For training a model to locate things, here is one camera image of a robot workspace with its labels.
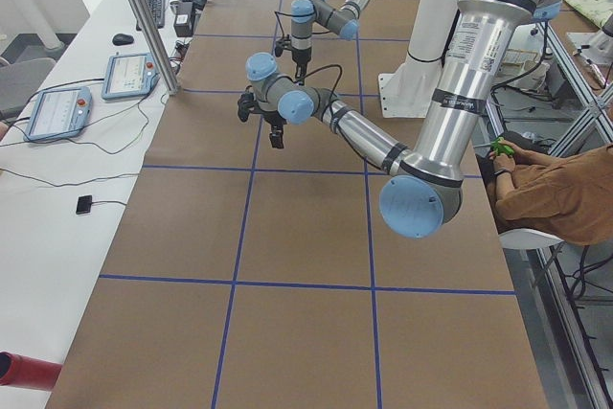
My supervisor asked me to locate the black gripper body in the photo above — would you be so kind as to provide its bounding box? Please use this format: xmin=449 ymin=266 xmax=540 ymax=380
xmin=262 ymin=111 xmax=286 ymax=133
xmin=291 ymin=48 xmax=311 ymax=66

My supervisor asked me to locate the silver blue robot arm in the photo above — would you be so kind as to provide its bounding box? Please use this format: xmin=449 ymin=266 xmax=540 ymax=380
xmin=238 ymin=0 xmax=561 ymax=239
xmin=275 ymin=0 xmax=371 ymax=78

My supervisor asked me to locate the black power adapter box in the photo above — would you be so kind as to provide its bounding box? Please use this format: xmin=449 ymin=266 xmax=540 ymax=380
xmin=173 ymin=2 xmax=194 ymax=37

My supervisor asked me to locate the far teach pendant tablet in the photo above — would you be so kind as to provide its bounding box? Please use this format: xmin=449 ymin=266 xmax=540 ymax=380
xmin=102 ymin=53 xmax=159 ymax=101

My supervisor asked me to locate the teach pendant tablet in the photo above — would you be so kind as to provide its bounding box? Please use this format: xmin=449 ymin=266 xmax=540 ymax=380
xmin=23 ymin=86 xmax=92 ymax=142
xmin=102 ymin=53 xmax=159 ymax=101

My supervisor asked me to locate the black keyboard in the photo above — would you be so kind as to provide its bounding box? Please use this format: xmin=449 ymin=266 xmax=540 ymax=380
xmin=146 ymin=0 xmax=166 ymax=29

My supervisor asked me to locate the black computer mouse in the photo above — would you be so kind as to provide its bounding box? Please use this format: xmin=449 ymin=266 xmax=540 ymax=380
xmin=112 ymin=34 xmax=134 ymax=46

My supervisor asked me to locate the small black square device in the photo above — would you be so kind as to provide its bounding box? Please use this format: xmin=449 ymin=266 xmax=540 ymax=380
xmin=76 ymin=194 xmax=93 ymax=216

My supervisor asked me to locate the near teach pendant tablet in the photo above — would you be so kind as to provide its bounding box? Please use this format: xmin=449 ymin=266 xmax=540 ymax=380
xmin=23 ymin=86 xmax=92 ymax=142

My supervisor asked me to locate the green toy object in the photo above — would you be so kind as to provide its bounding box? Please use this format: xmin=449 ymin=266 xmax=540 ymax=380
xmin=490 ymin=137 xmax=514 ymax=158

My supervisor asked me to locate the grey office chair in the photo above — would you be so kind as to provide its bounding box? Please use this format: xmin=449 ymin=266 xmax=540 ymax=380
xmin=1 ymin=57 xmax=57 ymax=120

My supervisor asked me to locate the seated person brown shirt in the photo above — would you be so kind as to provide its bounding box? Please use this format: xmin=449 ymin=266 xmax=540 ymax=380
xmin=477 ymin=139 xmax=612 ymax=246

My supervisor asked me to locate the red cylinder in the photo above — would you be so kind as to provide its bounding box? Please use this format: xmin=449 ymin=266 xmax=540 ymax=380
xmin=1 ymin=352 xmax=62 ymax=391

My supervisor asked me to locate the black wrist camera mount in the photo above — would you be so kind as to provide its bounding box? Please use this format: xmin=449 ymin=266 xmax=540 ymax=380
xmin=238 ymin=90 xmax=262 ymax=123

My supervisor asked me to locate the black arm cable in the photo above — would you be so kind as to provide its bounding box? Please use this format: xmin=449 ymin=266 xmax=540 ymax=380
xmin=291 ymin=64 xmax=344 ymax=108

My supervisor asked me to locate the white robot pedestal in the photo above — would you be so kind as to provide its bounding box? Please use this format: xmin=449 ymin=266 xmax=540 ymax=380
xmin=378 ymin=0 xmax=458 ymax=118

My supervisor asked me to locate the aluminium frame post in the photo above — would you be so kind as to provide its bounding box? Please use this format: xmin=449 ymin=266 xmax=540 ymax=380
xmin=128 ymin=0 xmax=179 ymax=96

